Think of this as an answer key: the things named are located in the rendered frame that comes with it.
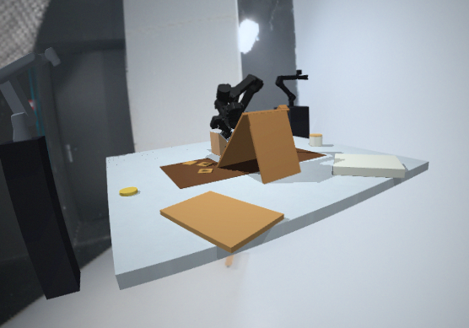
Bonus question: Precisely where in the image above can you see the yellow round disc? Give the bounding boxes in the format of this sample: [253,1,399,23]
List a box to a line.
[119,187,137,196]

